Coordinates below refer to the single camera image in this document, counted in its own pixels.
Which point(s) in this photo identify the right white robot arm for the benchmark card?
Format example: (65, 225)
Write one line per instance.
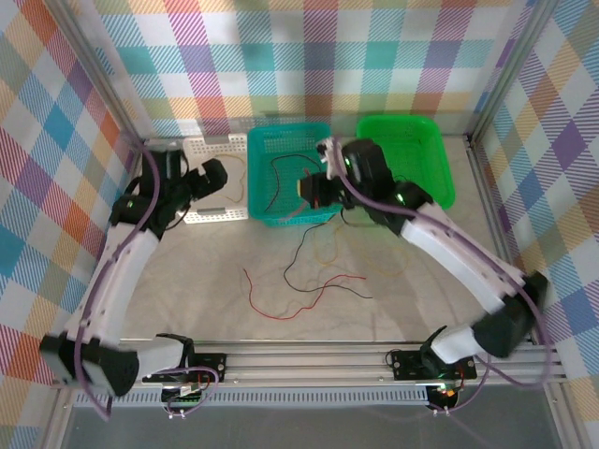
(449, 252)

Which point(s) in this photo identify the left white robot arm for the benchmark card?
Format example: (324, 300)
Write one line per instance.
(126, 262)

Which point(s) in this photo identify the white plastic basket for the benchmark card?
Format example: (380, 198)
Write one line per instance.
(217, 216)

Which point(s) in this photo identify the teal plastic basket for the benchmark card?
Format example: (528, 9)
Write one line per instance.
(285, 140)

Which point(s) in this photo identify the green plastic basket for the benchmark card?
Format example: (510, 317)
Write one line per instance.
(421, 154)

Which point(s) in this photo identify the aluminium frame post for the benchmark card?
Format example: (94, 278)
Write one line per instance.
(100, 77)
(515, 65)

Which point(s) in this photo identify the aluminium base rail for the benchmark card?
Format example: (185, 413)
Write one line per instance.
(309, 365)

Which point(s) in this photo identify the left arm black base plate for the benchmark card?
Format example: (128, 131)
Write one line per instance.
(213, 367)

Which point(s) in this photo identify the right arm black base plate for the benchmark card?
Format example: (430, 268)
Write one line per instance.
(407, 365)

